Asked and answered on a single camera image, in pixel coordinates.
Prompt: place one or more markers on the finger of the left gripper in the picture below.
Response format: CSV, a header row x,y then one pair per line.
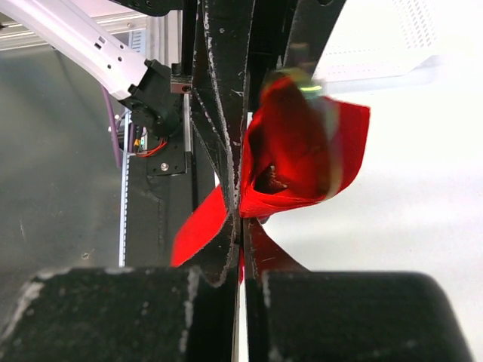
x,y
220,82
288,34

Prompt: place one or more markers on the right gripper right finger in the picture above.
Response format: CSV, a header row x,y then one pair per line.
x,y
294,314

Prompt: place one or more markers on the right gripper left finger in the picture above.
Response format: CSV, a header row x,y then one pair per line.
x,y
188,313

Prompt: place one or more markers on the iridescent spoon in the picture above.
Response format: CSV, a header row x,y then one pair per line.
x,y
301,126

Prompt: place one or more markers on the red paper napkin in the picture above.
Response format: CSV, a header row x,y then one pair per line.
x,y
262,195

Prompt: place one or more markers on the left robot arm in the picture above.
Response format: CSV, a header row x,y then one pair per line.
x,y
151,90

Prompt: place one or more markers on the white plastic basket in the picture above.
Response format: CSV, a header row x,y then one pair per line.
x,y
378,39

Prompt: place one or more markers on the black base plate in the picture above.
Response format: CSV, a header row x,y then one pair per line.
x,y
168,221

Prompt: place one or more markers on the white cable duct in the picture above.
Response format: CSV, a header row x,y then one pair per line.
x,y
123,210

